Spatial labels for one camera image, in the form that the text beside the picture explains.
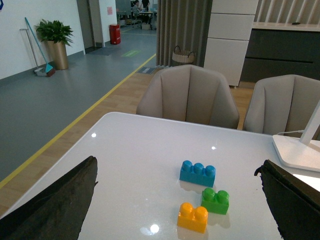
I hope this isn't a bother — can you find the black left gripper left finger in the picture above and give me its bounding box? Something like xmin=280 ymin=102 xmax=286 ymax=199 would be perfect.
xmin=0 ymin=156 xmax=98 ymax=240

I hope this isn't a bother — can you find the beige chair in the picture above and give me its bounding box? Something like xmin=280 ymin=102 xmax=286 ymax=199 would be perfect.
xmin=242 ymin=74 xmax=320 ymax=138
xmin=136 ymin=65 xmax=240 ymax=129

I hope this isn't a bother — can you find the white lamp cable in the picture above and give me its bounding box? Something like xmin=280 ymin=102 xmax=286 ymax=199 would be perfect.
xmin=276 ymin=129 xmax=305 ymax=137

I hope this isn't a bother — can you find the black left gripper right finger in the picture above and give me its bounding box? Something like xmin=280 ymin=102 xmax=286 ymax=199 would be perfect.
xmin=254 ymin=159 xmax=320 ymax=240

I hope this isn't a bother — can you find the red bin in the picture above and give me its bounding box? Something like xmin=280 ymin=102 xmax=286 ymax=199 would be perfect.
xmin=109 ymin=24 xmax=121 ymax=45

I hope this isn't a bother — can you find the gold plant pot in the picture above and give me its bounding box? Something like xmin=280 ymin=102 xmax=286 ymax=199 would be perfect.
xmin=47 ymin=41 xmax=69 ymax=70

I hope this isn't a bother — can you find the dark counter cabinet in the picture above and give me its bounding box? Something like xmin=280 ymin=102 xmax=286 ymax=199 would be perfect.
xmin=240 ymin=28 xmax=320 ymax=83

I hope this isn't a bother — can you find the grey dustpan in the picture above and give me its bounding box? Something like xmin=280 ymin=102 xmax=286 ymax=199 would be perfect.
xmin=19 ymin=28 xmax=47 ymax=77

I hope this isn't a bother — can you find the green two-stud block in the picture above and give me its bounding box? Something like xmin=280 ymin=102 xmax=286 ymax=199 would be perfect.
xmin=201 ymin=187 xmax=230 ymax=215

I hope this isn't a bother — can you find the woven basket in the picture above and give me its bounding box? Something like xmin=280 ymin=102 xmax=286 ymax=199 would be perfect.
xmin=172 ymin=45 xmax=195 ymax=67

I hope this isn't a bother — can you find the potted green plant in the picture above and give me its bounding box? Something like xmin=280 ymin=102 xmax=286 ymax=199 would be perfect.
xmin=35 ymin=19 xmax=73 ymax=46

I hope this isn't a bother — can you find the beige curtain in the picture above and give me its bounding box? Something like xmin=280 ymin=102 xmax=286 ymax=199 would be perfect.
xmin=156 ymin=0 xmax=213 ymax=67

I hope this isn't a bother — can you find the teal broom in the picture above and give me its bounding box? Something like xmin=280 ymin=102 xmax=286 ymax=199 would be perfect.
xmin=24 ymin=17 xmax=56 ymax=77

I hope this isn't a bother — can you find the white desk lamp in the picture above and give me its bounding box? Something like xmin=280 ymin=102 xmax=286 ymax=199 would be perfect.
xmin=272 ymin=104 xmax=320 ymax=172

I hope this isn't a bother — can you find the blue three-stud block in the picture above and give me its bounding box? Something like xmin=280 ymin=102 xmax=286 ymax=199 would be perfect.
xmin=179 ymin=160 xmax=216 ymax=188

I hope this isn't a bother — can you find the beige left chair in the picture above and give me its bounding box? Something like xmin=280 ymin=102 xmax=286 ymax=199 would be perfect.
xmin=136 ymin=65 xmax=240 ymax=129

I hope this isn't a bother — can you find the white drawer cabinet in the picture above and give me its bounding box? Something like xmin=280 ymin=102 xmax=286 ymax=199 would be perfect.
xmin=204 ymin=0 xmax=258 ymax=87

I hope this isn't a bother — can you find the yellow two-stud block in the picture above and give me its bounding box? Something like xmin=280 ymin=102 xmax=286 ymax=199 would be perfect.
xmin=177 ymin=202 xmax=209 ymax=234

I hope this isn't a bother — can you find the beige right chair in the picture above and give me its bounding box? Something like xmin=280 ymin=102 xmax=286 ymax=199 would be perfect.
xmin=242 ymin=74 xmax=320 ymax=138

